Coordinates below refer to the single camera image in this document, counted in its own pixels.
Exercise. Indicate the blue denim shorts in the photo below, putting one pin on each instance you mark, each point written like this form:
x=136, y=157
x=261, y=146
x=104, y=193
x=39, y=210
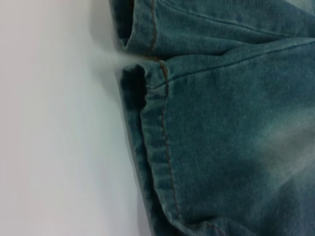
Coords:
x=221, y=123

